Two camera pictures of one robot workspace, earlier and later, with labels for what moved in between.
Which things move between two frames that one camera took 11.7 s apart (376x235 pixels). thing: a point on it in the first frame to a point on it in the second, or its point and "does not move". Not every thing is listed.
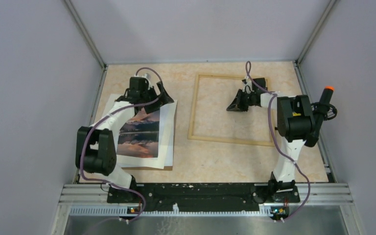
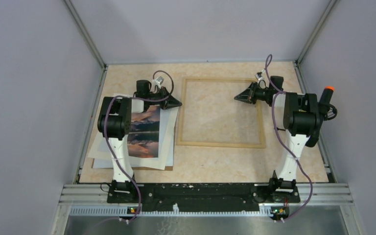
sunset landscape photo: (139, 136) does not move
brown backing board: (165, 168) does not move
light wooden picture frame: (271, 142) to (181, 113)
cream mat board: (166, 137) does not move
